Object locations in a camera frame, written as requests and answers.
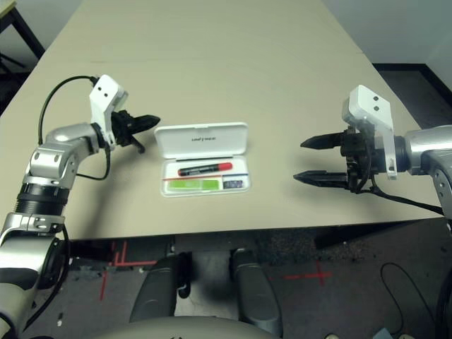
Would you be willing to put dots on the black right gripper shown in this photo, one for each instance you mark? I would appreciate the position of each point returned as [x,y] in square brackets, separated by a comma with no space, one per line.
[360,159]

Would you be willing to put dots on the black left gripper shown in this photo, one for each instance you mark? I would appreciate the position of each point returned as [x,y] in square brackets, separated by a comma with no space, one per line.
[123,127]

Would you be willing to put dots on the black and red marker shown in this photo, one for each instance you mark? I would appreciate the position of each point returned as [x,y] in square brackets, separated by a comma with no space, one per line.
[201,171]

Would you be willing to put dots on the green highlighter pen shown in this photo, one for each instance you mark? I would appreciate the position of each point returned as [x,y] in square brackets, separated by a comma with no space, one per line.
[192,185]

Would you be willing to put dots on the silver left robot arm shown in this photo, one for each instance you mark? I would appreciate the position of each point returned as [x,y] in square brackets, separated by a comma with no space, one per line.
[60,141]

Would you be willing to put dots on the white plastic pencil case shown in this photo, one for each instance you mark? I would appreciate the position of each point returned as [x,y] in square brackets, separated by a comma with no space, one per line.
[205,137]

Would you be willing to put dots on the red tape cross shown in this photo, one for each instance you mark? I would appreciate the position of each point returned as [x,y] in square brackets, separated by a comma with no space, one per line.
[319,274]

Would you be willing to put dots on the red tape lines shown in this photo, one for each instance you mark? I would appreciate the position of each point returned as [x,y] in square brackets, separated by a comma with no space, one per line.
[120,263]

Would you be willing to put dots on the grey right robot leg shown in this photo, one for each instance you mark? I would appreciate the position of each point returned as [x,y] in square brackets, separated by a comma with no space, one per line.
[254,289]

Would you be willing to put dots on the grey robot leg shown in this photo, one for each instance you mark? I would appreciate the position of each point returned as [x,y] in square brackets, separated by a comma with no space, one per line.
[155,289]
[254,289]

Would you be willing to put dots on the black stand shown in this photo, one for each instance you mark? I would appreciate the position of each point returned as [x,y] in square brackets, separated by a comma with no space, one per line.
[10,61]

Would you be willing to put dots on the grey left robot leg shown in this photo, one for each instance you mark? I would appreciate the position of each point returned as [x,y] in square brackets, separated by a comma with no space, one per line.
[155,289]

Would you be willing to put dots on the white shoe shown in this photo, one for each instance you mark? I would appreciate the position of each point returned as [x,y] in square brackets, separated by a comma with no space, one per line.
[332,336]

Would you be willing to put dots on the small blue floor object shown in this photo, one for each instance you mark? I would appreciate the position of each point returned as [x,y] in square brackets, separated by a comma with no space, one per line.
[383,333]

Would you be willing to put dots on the grey robot torso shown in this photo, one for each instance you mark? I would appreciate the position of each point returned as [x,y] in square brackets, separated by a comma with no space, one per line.
[183,328]

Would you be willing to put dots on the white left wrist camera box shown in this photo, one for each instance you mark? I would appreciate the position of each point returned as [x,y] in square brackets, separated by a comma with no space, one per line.
[104,92]

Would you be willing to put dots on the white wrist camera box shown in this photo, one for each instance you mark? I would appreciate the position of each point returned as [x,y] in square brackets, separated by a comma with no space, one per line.
[104,92]
[369,106]

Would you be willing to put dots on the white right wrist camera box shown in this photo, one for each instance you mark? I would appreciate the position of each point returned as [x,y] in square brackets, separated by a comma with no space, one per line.
[369,106]

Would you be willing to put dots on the side table with black frame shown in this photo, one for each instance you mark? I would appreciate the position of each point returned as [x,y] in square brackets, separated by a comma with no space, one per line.
[24,28]

